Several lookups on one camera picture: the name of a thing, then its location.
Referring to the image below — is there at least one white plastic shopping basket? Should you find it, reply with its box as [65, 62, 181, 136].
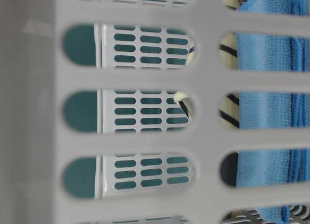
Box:
[0, 0, 310, 224]

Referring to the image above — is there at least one cream black striped cloth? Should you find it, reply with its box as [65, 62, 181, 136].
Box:
[173, 0, 241, 187]

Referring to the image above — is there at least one blue microfiber cloth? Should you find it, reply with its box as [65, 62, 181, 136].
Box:
[235, 0, 310, 224]

